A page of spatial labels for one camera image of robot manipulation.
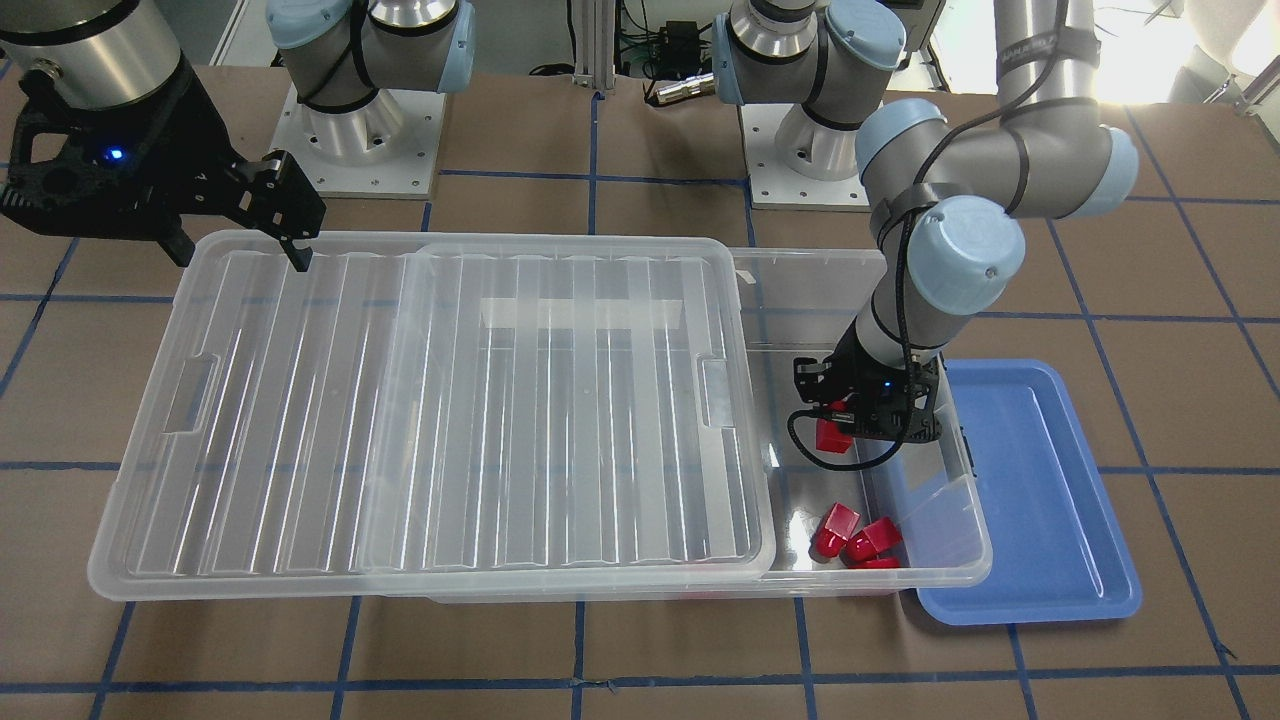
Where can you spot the clear plastic storage box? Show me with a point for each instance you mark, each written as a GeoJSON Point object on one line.
{"type": "Point", "coordinates": [797, 303]}

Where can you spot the red block front bottom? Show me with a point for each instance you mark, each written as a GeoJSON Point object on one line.
{"type": "Point", "coordinates": [878, 563]}

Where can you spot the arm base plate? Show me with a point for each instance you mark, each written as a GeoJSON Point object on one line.
{"type": "Point", "coordinates": [386, 150]}
{"type": "Point", "coordinates": [796, 163]}

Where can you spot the blue plastic tray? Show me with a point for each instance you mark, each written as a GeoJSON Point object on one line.
{"type": "Point", "coordinates": [1058, 552]}

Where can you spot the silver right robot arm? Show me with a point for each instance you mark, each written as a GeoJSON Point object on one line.
{"type": "Point", "coordinates": [339, 54]}

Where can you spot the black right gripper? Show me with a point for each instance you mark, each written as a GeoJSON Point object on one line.
{"type": "Point", "coordinates": [196, 140]}

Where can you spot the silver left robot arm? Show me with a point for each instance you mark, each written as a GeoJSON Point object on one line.
{"type": "Point", "coordinates": [945, 199]}

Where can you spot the aluminium frame post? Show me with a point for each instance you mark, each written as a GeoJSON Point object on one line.
{"type": "Point", "coordinates": [594, 27]}

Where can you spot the clear plastic box lid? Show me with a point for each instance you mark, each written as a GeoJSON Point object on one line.
{"type": "Point", "coordinates": [467, 417]}

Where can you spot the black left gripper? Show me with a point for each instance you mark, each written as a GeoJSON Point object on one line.
{"type": "Point", "coordinates": [852, 362]}

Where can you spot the black power adapter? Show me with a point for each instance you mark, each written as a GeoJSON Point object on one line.
{"type": "Point", "coordinates": [679, 45]}

